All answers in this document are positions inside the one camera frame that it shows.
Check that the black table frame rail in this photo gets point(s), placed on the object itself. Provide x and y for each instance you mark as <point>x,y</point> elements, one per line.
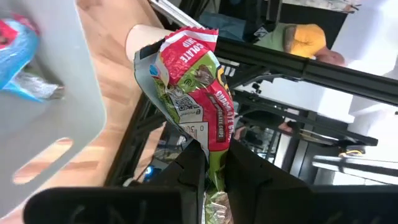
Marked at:
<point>133,140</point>

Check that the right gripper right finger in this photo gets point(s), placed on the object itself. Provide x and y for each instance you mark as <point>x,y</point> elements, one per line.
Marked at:
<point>295,205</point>

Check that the blue wrapped granola bar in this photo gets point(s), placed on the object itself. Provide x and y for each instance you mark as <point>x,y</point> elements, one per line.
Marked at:
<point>15,62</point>

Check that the silver aluminium extrusion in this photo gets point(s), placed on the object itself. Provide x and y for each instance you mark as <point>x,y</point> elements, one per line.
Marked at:
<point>174,12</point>

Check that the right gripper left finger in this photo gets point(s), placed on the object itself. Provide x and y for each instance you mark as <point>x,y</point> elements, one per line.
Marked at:
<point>140,208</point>

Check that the person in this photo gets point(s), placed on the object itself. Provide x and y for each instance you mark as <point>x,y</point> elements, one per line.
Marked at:
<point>308,40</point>

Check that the black frame beam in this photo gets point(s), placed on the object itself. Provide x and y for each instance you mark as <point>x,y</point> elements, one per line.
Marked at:
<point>311,124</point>
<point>311,70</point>

